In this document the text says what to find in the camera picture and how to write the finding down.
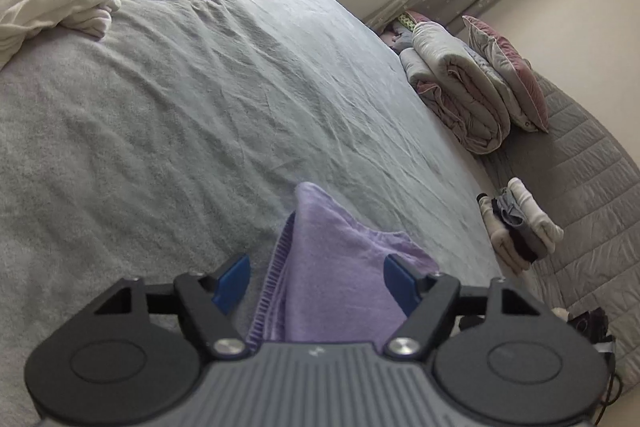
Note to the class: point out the floral patterned cushion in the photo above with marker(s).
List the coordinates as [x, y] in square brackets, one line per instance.
[409, 21]

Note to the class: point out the pink grey pillow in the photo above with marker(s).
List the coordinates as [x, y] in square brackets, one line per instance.
[505, 62]

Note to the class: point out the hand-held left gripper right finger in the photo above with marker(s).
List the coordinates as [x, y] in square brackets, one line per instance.
[400, 287]

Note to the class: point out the pale pink cloth bundle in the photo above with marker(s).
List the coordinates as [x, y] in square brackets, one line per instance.
[397, 39]

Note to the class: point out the black folded garment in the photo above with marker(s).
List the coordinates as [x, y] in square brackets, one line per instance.
[515, 247]

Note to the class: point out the purple sweater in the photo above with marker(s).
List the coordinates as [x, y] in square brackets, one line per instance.
[330, 287]

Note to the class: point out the grey folded garment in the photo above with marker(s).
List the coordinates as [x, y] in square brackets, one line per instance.
[522, 229]

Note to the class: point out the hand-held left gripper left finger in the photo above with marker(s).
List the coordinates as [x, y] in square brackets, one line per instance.
[232, 285]

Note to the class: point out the grey quilted headboard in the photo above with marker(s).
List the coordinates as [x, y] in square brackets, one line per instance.
[590, 187]

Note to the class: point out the folded grey pink duvet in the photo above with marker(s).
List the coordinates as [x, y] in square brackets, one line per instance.
[460, 87]

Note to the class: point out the white folded garment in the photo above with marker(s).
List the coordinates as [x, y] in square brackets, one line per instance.
[537, 219]

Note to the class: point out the grey bed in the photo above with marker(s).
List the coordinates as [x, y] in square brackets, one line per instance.
[200, 107]

